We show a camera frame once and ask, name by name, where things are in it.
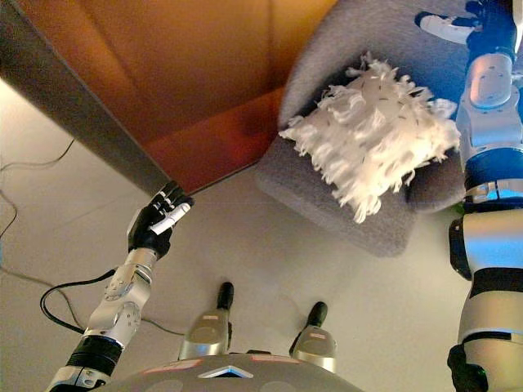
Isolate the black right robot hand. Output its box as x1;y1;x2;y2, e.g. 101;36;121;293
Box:
414;0;518;56

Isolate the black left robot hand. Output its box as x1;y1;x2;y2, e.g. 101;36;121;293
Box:
127;180;195;259

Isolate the white fringed pillow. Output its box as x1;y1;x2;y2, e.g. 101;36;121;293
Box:
278;51;462;224

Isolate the grey fabric armchair sofa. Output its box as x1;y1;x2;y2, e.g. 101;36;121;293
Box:
255;0;523;259

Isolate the grey robot torso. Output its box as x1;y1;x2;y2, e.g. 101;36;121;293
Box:
96;353;364;392

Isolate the silver right robot leg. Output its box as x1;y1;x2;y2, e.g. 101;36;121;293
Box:
288;301;338;374

